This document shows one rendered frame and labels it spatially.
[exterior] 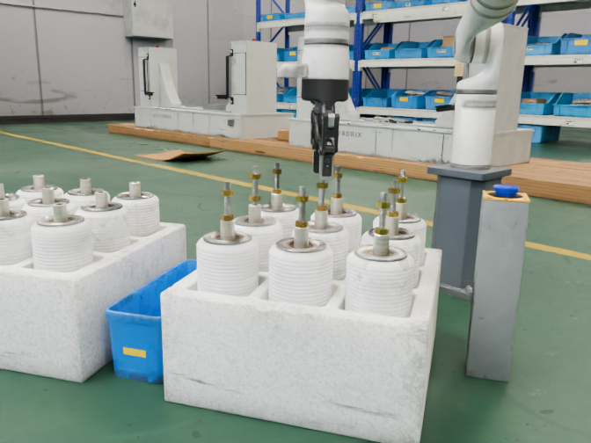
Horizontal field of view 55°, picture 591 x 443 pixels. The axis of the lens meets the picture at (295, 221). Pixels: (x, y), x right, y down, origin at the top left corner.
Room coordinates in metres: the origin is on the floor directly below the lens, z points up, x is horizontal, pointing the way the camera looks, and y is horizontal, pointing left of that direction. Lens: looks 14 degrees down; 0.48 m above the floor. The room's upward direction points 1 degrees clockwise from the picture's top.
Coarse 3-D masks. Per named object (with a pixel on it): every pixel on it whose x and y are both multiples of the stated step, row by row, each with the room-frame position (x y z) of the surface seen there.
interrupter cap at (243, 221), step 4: (240, 216) 0.97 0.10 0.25; (244, 216) 0.98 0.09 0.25; (248, 216) 0.98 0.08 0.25; (264, 216) 0.98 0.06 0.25; (268, 216) 0.98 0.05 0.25; (236, 220) 0.95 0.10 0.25; (240, 220) 0.95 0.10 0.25; (244, 220) 0.96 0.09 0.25; (248, 220) 0.96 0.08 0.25; (264, 220) 0.96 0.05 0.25; (268, 220) 0.96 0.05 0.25; (272, 220) 0.96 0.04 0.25; (276, 220) 0.95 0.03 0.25; (236, 224) 0.93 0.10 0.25; (240, 224) 0.92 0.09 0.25; (244, 224) 0.92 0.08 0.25; (248, 224) 0.92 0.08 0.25; (252, 224) 0.92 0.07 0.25; (256, 224) 0.92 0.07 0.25; (260, 224) 0.92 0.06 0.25; (264, 224) 0.92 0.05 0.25; (268, 224) 0.92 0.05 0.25; (272, 224) 0.93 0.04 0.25
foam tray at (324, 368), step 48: (192, 288) 0.83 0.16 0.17; (336, 288) 0.84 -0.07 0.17; (432, 288) 0.83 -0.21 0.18; (192, 336) 0.77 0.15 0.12; (240, 336) 0.75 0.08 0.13; (288, 336) 0.73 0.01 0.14; (336, 336) 0.71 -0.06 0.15; (384, 336) 0.69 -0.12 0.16; (432, 336) 0.86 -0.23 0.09; (192, 384) 0.77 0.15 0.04; (240, 384) 0.75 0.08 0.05; (288, 384) 0.73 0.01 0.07; (336, 384) 0.71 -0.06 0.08; (384, 384) 0.69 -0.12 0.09; (336, 432) 0.71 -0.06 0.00; (384, 432) 0.69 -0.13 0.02
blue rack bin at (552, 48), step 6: (528, 36) 5.76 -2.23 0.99; (534, 36) 5.86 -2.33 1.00; (546, 36) 5.84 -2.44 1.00; (552, 36) 5.80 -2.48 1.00; (558, 36) 5.75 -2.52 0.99; (564, 36) 5.48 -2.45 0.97; (528, 42) 5.77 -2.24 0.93; (534, 42) 5.86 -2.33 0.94; (552, 42) 5.79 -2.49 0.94; (558, 42) 5.42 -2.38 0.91; (528, 48) 5.47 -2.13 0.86; (534, 48) 5.43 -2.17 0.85; (540, 48) 5.39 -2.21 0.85; (546, 48) 5.35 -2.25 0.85; (552, 48) 5.34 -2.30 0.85; (558, 48) 5.43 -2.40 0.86; (528, 54) 5.48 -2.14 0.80; (534, 54) 5.44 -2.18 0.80; (540, 54) 5.40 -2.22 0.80; (546, 54) 5.36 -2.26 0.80; (552, 54) 5.37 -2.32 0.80; (558, 54) 5.45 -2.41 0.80
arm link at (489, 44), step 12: (480, 36) 1.30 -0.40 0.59; (492, 36) 1.29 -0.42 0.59; (504, 36) 1.30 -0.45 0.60; (480, 48) 1.30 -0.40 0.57; (492, 48) 1.29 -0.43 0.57; (480, 60) 1.32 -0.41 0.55; (492, 60) 1.30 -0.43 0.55; (480, 72) 1.34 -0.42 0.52; (492, 72) 1.29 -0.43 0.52; (456, 84) 1.35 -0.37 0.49; (468, 84) 1.30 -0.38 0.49; (480, 84) 1.29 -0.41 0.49; (492, 84) 1.30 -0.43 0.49
